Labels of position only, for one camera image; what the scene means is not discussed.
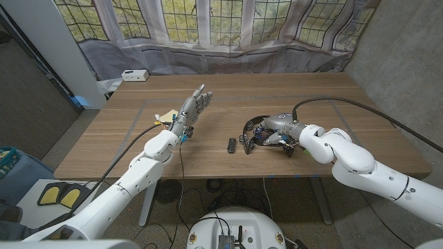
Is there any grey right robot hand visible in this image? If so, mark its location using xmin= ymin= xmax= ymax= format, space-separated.
xmin=259 ymin=113 xmax=307 ymax=146

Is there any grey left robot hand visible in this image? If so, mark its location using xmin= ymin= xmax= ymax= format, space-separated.
xmin=168 ymin=84 xmax=213 ymax=138

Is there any black half-moon tambourine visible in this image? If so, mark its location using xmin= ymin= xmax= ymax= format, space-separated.
xmin=239 ymin=115 xmax=299 ymax=158

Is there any white power strip box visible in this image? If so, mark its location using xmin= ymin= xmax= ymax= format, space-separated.
xmin=120 ymin=68 xmax=150 ymax=82

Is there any printed window backdrop cloth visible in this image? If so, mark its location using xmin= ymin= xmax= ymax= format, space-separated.
xmin=53 ymin=0 xmax=381 ymax=95

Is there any round black floor fan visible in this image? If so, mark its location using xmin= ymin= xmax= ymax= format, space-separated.
xmin=154 ymin=178 xmax=183 ymax=205

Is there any grey table leg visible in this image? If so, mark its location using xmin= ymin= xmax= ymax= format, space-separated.
xmin=309 ymin=176 xmax=334 ymax=225

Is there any white table leg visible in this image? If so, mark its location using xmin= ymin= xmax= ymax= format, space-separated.
xmin=138 ymin=179 xmax=159 ymax=228

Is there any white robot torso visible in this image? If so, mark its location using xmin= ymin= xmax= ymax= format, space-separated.
xmin=186 ymin=206 xmax=287 ymax=249

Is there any grey electronics box on torso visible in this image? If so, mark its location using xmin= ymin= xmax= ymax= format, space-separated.
xmin=217 ymin=234 xmax=235 ymax=249

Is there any yellow black foot pedal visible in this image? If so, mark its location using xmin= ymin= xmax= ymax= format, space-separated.
xmin=37 ymin=182 xmax=69 ymax=208
xmin=59 ymin=183 xmax=91 ymax=210

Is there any blue fabric seat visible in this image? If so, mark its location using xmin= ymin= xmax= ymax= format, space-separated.
xmin=0 ymin=149 xmax=56 ymax=205

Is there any white pedal platform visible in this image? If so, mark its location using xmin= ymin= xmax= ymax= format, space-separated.
xmin=15 ymin=178 xmax=115 ymax=230

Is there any teal plastic basket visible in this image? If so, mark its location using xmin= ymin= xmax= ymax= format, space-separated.
xmin=0 ymin=147 xmax=21 ymax=179

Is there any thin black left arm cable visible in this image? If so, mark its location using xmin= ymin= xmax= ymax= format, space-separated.
xmin=133 ymin=140 xmax=186 ymax=249

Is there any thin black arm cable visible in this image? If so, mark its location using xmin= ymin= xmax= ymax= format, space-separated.
xmin=358 ymin=190 xmax=415 ymax=249
xmin=133 ymin=140 xmax=186 ymax=249

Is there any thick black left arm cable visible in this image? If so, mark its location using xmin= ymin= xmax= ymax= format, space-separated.
xmin=37 ymin=122 xmax=171 ymax=230

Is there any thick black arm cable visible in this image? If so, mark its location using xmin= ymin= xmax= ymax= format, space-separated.
xmin=37 ymin=122 xmax=171 ymax=230
xmin=291 ymin=96 xmax=443 ymax=154

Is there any black floor cable bundle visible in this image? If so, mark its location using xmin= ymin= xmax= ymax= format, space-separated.
xmin=186 ymin=178 xmax=267 ymax=231

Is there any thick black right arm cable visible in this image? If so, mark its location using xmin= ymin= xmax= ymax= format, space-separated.
xmin=291 ymin=96 xmax=443 ymax=154

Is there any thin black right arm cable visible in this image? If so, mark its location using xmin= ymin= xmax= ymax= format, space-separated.
xmin=358 ymin=190 xmax=415 ymax=249

